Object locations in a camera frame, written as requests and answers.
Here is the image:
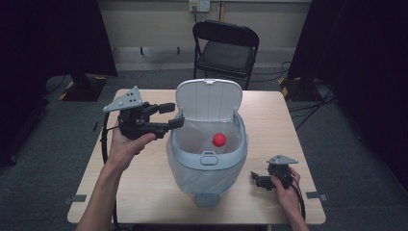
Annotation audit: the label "black folding chair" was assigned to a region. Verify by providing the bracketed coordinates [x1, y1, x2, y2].
[191, 19, 261, 90]

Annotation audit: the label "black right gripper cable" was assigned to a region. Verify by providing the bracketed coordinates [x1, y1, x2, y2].
[282, 174, 307, 221]

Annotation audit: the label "black floor cables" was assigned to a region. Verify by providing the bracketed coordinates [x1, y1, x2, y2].
[249, 60, 338, 132]

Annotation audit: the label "red ball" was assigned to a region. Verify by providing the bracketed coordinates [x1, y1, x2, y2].
[212, 132, 228, 148]

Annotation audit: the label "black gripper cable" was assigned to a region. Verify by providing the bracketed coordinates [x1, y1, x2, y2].
[282, 174, 307, 221]
[100, 111, 120, 231]

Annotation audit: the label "black stand base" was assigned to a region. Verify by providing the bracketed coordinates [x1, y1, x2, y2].
[278, 76, 325, 103]
[58, 72, 109, 103]

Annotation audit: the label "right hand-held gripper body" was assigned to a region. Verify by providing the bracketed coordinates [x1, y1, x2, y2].
[265, 154, 299, 191]

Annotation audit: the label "white lidded trash bin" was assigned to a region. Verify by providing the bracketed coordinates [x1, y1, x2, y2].
[166, 78, 249, 208]

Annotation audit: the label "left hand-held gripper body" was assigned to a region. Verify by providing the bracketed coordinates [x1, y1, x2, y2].
[102, 85, 171, 141]

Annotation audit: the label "black curtain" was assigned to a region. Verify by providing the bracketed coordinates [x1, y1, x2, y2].
[0, 0, 118, 167]
[287, 0, 408, 193]

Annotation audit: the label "white wall power outlet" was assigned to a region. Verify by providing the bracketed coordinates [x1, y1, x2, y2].
[189, 0, 212, 13]

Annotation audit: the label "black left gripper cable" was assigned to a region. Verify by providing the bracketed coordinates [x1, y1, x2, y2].
[100, 111, 120, 231]

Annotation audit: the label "person's left hand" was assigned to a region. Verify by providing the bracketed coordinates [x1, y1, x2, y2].
[105, 125, 158, 172]

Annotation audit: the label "person's right hand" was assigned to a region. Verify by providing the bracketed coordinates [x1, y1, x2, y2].
[269, 167, 303, 222]

